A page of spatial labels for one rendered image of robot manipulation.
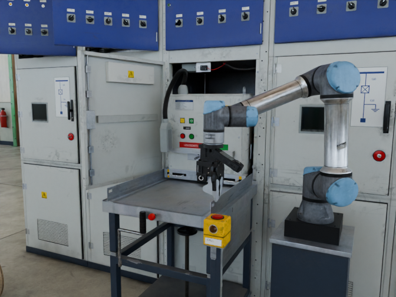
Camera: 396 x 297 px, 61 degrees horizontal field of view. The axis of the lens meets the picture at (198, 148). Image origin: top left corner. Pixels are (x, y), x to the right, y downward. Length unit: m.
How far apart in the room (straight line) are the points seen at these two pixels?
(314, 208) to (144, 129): 1.19
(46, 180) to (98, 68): 1.34
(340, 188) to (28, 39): 2.30
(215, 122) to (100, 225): 1.78
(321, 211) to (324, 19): 1.03
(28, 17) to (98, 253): 1.81
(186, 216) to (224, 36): 1.12
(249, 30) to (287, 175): 0.87
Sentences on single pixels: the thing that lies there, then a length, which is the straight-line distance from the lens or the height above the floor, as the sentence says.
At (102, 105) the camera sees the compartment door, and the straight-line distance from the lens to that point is 2.00.
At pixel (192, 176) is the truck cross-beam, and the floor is 0.86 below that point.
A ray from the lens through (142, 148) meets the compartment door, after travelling 2.20.
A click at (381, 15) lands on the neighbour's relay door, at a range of 2.02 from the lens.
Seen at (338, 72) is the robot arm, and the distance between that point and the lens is 1.32.
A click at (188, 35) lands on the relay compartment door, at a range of 2.23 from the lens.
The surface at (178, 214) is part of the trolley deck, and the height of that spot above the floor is 0.82.
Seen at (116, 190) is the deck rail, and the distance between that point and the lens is 1.81.
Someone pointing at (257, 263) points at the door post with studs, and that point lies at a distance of 2.28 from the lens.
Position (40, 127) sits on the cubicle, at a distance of 3.01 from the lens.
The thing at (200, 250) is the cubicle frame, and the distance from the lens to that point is 2.38.
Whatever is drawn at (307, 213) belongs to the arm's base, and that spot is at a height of 0.86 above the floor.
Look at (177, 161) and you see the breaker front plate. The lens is 2.15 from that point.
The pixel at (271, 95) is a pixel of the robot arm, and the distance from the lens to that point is 1.37.
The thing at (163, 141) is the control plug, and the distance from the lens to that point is 2.04.
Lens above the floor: 1.32
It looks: 8 degrees down
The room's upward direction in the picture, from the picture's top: straight up
